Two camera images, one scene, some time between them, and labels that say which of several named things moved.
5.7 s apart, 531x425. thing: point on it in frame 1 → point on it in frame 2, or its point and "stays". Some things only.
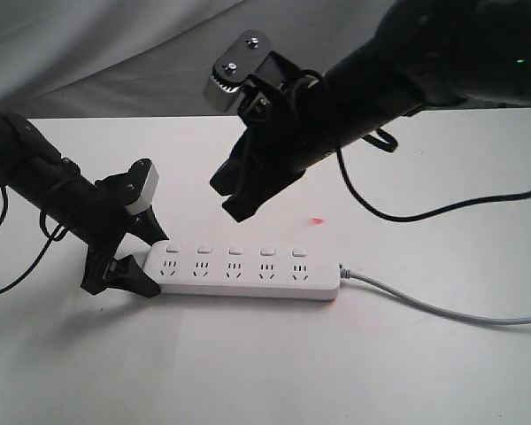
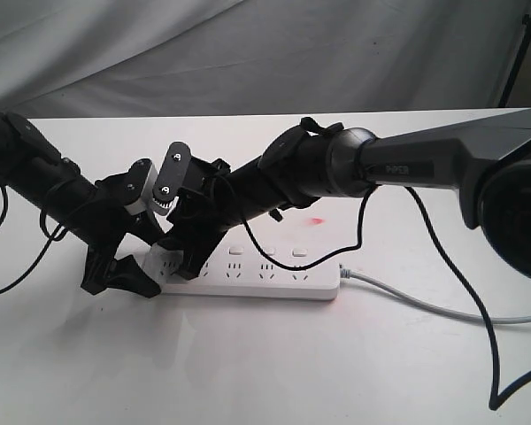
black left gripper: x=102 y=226 stays
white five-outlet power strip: x=302 y=270 stays
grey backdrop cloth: x=148 y=58 stays
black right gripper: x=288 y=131 → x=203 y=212
